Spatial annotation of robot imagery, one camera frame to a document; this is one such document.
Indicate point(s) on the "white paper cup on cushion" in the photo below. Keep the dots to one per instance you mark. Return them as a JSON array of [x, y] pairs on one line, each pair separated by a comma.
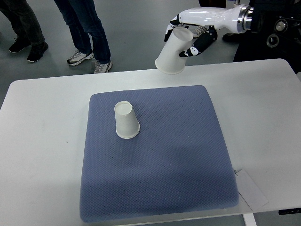
[[127, 125]]

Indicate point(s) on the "blue grey foam cushion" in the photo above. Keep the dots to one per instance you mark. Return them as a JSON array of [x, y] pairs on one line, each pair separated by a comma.
[[178, 162]]

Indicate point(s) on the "person in blue jeans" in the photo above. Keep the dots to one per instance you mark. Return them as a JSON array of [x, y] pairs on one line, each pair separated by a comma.
[[87, 33]]

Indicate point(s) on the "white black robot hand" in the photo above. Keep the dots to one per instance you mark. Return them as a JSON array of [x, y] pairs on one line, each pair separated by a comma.
[[236, 20]]

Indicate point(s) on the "person in dark trousers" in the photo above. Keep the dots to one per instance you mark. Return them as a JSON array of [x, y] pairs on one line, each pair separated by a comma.
[[27, 28]]

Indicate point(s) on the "white paper tag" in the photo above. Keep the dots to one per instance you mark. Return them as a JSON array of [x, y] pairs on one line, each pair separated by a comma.
[[249, 191]]

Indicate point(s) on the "white paper cup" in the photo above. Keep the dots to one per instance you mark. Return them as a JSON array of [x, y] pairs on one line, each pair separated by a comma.
[[127, 125], [169, 61]]

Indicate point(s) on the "white table leg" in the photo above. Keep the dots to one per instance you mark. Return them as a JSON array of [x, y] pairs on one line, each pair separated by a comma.
[[249, 219]]

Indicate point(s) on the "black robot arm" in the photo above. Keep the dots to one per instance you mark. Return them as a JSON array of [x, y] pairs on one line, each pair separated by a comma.
[[275, 33]]

